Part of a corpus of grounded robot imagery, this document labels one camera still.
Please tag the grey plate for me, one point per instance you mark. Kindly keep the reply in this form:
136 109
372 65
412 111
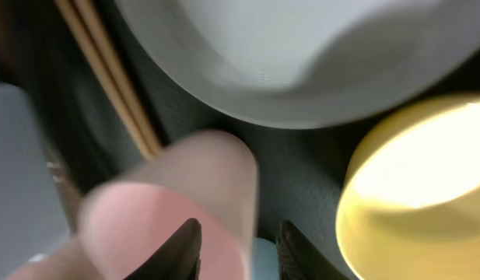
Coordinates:
303 64

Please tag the grey dishwasher rack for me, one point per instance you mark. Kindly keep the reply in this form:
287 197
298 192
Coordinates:
33 223

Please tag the round black tray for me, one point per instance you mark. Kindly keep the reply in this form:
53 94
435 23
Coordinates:
301 170

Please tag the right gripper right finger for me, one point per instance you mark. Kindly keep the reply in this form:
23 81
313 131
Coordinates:
299 259

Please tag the yellow bowl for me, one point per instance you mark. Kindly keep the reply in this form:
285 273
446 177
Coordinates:
410 207

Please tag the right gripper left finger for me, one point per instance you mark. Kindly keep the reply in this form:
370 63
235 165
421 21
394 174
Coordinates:
177 259

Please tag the wooden chopstick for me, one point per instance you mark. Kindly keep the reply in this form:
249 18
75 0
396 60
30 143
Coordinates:
84 39
129 96

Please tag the blue cup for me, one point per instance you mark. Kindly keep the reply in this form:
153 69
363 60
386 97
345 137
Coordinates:
265 263

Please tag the pink cup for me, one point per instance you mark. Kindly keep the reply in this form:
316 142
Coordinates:
211 176

